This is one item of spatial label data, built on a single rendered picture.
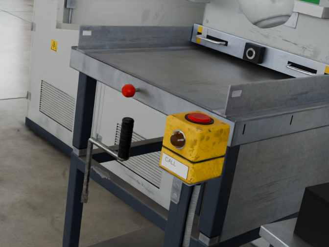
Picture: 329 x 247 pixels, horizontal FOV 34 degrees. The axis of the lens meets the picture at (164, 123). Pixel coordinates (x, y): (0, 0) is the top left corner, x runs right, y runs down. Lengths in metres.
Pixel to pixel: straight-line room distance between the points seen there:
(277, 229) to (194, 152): 0.19
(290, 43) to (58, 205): 1.33
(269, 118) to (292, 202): 0.35
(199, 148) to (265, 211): 0.55
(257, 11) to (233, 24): 0.58
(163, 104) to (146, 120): 1.09
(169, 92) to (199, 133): 0.39
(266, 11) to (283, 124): 0.28
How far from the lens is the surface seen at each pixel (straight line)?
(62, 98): 2.87
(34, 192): 2.52
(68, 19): 1.83
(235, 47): 1.66
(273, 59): 1.57
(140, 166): 2.41
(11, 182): 2.61
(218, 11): 1.72
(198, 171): 0.88
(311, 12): 1.47
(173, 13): 1.94
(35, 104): 3.13
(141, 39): 1.64
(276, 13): 1.10
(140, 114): 2.36
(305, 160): 1.44
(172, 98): 1.22
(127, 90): 1.27
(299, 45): 1.53
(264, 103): 1.21
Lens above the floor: 1.18
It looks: 19 degrees down
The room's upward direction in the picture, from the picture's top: 9 degrees clockwise
